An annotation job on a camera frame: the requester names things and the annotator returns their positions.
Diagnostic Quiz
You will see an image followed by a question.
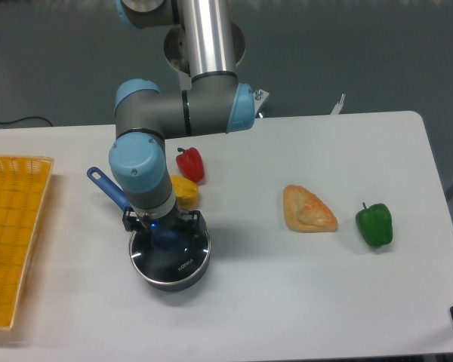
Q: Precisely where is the black floor cable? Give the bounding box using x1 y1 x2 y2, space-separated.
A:
0 115 54 127

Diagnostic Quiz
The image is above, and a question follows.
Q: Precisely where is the yellow bell pepper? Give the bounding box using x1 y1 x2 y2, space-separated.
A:
170 175 199 210

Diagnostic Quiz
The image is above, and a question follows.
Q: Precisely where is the yellow wicker basket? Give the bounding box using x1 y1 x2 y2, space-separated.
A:
0 155 54 330

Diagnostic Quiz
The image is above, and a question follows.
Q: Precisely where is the blue saucepan with handle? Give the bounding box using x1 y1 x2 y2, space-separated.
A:
86 166 212 293

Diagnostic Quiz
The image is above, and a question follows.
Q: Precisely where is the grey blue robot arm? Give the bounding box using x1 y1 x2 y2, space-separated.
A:
109 1 256 232

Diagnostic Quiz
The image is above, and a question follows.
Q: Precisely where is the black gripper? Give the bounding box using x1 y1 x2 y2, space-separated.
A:
122 208 202 236

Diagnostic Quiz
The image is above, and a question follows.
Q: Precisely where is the triangular puff pastry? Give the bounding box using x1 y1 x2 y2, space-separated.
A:
282 185 338 233

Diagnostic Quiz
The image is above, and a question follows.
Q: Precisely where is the red bell pepper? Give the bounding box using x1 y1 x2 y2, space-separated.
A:
176 147 205 183

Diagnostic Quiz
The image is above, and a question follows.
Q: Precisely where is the green bell pepper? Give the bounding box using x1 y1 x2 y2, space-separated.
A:
356 202 393 248

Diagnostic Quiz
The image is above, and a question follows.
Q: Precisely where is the glass lid with blue knob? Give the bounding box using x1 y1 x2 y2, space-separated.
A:
129 217 211 291

